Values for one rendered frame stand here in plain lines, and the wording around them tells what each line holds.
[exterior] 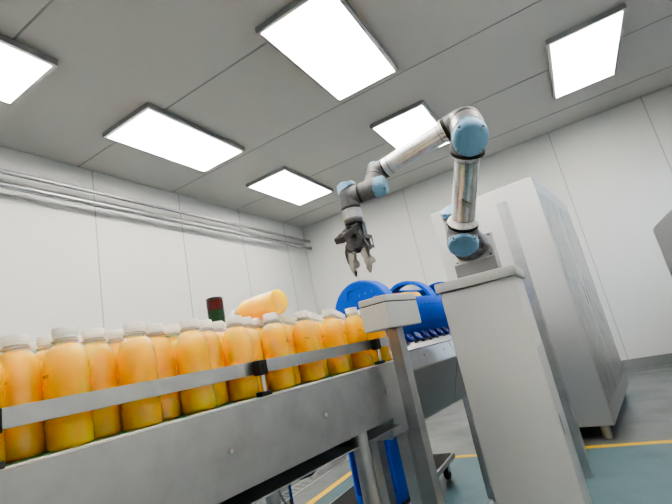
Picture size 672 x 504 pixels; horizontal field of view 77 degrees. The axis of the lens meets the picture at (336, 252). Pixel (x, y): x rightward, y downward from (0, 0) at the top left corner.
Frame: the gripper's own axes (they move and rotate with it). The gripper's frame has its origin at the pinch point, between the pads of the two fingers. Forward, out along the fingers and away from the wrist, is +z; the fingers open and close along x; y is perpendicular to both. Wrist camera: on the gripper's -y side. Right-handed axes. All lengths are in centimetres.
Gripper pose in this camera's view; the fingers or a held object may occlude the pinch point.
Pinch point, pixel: (361, 271)
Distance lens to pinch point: 156.1
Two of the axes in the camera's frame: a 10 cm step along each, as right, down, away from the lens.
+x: -7.7, 2.9, 5.6
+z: 2.0, 9.5, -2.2
